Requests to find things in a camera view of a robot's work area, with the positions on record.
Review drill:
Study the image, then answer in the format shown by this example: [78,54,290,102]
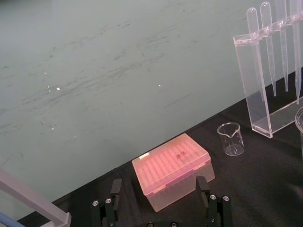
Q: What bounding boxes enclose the black table cloth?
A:
[17,83,303,227]

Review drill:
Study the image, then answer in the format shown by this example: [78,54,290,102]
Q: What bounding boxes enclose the clear acrylic pipette rack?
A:
[232,13,303,139]

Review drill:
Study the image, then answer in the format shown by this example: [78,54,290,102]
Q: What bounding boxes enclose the clear plastic transfer pipette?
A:
[275,0,289,93]
[259,1,277,97]
[246,7,266,103]
[289,0,303,105]

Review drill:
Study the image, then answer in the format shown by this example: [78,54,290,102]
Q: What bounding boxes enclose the small clear glass beaker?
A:
[216,122,245,157]

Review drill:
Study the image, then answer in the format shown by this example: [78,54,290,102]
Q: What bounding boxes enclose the blue cable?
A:
[0,211,18,227]

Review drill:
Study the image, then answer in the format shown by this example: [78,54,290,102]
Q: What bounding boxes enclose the pink translucent pipette tip box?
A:
[132,133,216,213]

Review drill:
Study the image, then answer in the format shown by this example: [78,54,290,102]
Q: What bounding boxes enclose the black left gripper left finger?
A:
[91,178,123,227]

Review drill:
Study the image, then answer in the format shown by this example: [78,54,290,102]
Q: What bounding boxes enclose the large clear glass beaker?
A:
[295,106,303,166]

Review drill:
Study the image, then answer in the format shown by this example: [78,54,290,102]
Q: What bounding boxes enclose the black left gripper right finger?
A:
[196,176,232,227]

